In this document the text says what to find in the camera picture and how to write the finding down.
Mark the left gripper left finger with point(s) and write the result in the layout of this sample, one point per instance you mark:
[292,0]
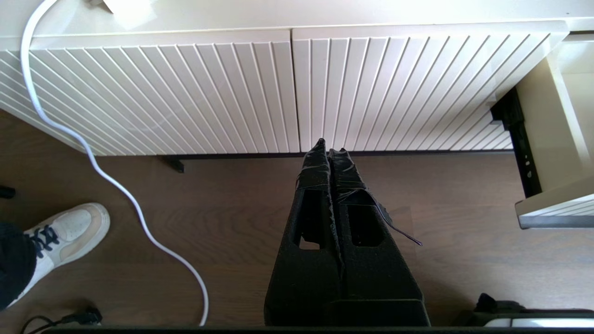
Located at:
[301,278]

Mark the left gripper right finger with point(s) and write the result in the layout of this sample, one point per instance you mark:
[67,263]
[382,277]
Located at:
[376,273]

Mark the cream drawer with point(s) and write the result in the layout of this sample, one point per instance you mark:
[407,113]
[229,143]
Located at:
[547,139]

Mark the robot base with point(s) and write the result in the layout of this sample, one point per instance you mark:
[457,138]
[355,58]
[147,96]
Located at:
[501,304]

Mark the white ribbed cabinet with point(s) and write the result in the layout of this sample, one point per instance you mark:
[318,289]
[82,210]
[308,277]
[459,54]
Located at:
[185,18]

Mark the cream ribbed cabinet panel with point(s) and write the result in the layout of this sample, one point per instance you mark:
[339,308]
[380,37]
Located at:
[162,93]

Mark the white sneaker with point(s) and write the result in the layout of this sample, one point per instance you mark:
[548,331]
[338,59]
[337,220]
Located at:
[67,232]

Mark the dark trouser leg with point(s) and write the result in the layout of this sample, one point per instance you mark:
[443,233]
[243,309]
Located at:
[14,264]

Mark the black floor object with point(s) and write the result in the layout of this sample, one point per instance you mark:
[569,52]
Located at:
[7,192]

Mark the white charger adapter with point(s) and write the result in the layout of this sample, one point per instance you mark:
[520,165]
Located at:
[125,5]

